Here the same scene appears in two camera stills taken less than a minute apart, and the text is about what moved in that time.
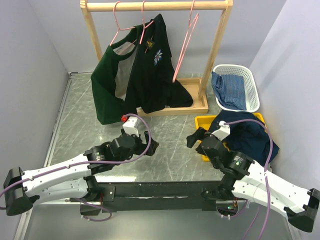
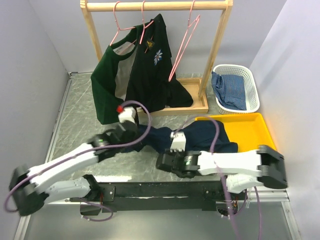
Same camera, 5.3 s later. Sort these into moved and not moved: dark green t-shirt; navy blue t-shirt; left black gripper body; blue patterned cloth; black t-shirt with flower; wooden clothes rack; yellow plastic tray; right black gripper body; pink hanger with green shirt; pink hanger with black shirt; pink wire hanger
Moved: yellow plastic tray; pink wire hanger; right black gripper body; navy blue t-shirt; left black gripper body
Not moved: black t-shirt with flower; wooden clothes rack; dark green t-shirt; pink hanger with black shirt; pink hanger with green shirt; blue patterned cloth
